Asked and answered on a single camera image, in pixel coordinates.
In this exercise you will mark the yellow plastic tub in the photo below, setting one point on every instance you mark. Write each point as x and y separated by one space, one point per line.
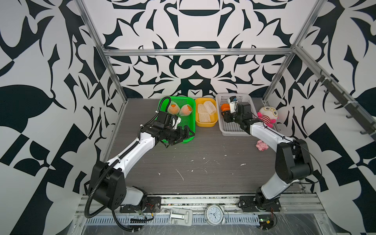
214 118

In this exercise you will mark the small circuit board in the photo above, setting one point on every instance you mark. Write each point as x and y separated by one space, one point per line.
266 222

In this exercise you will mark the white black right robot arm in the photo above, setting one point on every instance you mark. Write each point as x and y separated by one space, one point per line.
293 161

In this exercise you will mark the white rectangular device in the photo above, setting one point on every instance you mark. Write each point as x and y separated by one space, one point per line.
181 217

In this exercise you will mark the netted orange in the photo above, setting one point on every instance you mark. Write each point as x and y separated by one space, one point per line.
185 110
173 108
225 108

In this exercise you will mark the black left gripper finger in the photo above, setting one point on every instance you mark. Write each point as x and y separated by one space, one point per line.
188 133
174 141

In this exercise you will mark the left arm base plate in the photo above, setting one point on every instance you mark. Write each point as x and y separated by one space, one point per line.
147 204

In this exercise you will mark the small pink pig toy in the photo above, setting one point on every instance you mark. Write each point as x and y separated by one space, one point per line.
261 146

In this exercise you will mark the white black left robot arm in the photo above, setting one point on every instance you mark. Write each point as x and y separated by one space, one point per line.
107 187

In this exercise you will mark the white foam net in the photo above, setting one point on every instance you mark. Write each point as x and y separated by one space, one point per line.
204 118
201 109
210 107

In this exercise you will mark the white analog clock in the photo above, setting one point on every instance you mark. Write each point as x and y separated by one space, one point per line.
214 215

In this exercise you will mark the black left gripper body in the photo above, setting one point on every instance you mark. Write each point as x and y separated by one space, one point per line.
171 135

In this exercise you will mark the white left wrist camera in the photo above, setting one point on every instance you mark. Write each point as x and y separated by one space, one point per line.
175 120

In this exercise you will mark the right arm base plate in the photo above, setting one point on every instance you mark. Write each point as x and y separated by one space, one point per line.
259 203

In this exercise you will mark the white perforated plastic basket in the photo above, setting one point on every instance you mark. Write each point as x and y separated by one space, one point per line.
232 129

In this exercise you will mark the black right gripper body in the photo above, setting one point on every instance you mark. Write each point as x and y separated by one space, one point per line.
232 117

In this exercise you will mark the pink white plush doll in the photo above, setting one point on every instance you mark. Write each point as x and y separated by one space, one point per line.
269 115

